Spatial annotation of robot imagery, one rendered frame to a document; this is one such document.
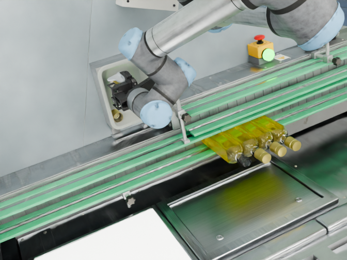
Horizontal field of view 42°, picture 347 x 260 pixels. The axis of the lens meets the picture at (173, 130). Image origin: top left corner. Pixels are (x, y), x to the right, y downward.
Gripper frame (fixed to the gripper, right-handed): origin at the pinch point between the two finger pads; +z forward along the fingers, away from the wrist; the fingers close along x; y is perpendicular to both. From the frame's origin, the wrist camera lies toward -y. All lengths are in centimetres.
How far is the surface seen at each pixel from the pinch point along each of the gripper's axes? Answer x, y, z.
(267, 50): 7, -55, -3
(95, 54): -8.5, 4.2, 7.4
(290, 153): 44, -51, -16
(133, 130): 20.6, -0.4, 4.2
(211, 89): 12.3, -28.6, -5.8
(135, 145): 21.4, 2.8, -5.1
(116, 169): 22.6, 12.7, -13.0
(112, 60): -6.5, 0.5, 2.9
